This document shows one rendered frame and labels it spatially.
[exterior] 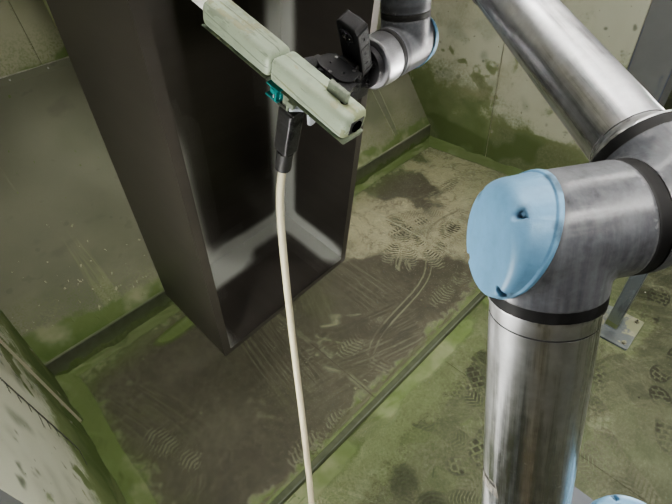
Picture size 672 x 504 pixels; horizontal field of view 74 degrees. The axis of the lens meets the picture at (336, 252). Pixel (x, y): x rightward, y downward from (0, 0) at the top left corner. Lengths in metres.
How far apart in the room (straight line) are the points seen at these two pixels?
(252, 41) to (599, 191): 0.50
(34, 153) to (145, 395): 1.14
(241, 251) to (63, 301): 0.85
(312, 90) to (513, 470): 0.54
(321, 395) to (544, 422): 1.43
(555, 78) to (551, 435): 0.42
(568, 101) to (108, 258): 2.02
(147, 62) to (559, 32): 0.60
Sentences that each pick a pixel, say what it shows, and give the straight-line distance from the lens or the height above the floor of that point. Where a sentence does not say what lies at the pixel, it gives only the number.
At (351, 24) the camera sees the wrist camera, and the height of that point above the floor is 1.50.
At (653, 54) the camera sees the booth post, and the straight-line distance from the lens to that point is 2.64.
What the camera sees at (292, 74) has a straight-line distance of 0.66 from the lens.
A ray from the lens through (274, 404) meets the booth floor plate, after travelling 1.93.
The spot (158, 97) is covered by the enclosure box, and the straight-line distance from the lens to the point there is 0.85.
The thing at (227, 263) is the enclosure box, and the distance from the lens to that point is 1.79.
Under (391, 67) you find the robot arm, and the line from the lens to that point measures 0.83.
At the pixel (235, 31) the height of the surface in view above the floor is 1.51.
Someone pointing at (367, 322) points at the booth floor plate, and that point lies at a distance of 2.10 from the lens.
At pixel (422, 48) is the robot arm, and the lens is 0.91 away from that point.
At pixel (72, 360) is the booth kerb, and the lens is 2.35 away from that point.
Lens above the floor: 1.70
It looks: 43 degrees down
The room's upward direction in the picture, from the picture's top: 6 degrees counter-clockwise
